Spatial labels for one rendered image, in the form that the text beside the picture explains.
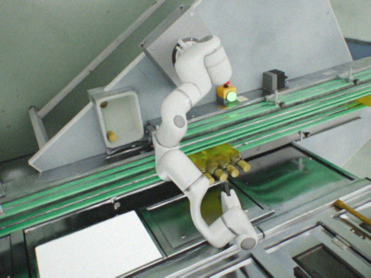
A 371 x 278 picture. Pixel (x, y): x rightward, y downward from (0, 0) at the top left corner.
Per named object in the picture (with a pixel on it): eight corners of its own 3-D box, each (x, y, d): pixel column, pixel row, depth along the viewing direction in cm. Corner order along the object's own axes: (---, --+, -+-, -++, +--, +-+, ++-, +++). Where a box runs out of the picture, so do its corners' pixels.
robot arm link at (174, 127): (168, 98, 131) (139, 123, 125) (179, 80, 119) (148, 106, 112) (196, 126, 130) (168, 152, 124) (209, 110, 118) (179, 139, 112)
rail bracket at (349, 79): (334, 79, 197) (355, 85, 186) (335, 65, 194) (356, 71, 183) (339, 77, 199) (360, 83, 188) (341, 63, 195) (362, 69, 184)
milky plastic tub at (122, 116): (102, 142, 165) (106, 149, 158) (90, 94, 155) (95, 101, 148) (138, 131, 171) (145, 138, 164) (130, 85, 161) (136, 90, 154)
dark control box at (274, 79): (262, 87, 194) (272, 91, 187) (261, 72, 190) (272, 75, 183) (275, 83, 197) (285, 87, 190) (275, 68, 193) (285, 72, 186)
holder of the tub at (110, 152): (104, 152, 168) (109, 158, 162) (90, 95, 155) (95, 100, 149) (139, 141, 174) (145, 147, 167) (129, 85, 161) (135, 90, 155)
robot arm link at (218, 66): (199, 81, 145) (217, 91, 131) (185, 51, 138) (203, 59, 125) (219, 69, 146) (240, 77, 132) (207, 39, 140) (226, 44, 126)
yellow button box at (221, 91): (216, 99, 184) (224, 104, 178) (215, 86, 181) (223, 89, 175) (228, 96, 187) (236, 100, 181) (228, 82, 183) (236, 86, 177)
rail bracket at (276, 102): (262, 101, 181) (280, 109, 170) (262, 87, 178) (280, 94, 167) (269, 99, 183) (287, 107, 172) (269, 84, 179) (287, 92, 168)
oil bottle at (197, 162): (175, 160, 171) (197, 182, 154) (174, 150, 169) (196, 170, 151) (186, 157, 173) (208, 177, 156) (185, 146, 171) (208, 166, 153)
